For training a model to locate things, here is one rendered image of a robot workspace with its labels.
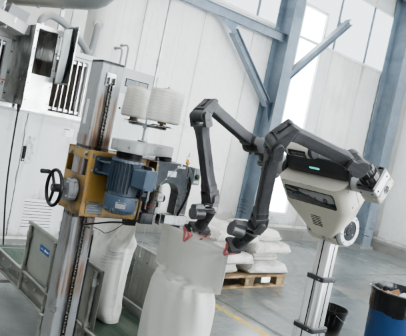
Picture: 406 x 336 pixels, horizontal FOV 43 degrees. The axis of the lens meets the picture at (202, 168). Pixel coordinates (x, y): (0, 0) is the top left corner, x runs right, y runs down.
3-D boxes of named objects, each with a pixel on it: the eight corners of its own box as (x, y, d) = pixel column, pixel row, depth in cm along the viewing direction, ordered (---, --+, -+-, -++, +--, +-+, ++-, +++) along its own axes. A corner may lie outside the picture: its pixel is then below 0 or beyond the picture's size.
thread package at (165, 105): (185, 129, 242) (193, 93, 241) (157, 123, 231) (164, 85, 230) (166, 125, 255) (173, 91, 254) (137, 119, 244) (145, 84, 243)
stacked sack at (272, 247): (293, 257, 600) (295, 245, 599) (252, 255, 557) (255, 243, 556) (266, 246, 634) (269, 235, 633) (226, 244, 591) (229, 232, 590)
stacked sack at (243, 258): (255, 266, 562) (258, 254, 561) (211, 267, 518) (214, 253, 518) (228, 255, 594) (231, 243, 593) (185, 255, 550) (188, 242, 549)
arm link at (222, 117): (213, 91, 225) (199, 92, 233) (201, 118, 222) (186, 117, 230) (269, 142, 253) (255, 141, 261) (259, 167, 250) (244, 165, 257)
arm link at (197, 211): (220, 195, 235) (207, 193, 241) (201, 194, 227) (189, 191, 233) (217, 221, 235) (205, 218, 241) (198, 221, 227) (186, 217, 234)
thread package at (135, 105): (153, 122, 262) (159, 89, 261) (129, 117, 253) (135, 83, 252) (138, 119, 273) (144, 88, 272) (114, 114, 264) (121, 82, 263)
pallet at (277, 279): (283, 286, 602) (286, 274, 601) (207, 290, 522) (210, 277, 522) (235, 264, 663) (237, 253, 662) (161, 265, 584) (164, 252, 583)
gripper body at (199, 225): (187, 223, 240) (194, 212, 237) (203, 224, 247) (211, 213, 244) (193, 233, 236) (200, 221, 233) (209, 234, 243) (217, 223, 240)
